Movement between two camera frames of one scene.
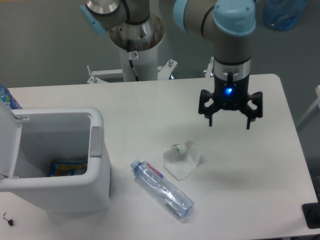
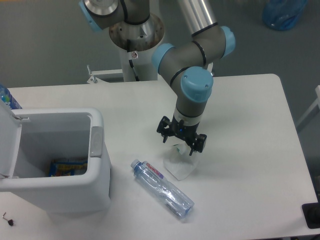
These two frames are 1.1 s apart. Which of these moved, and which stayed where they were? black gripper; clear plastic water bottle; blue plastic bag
Moved: black gripper
Stayed: blue plastic bag; clear plastic water bottle
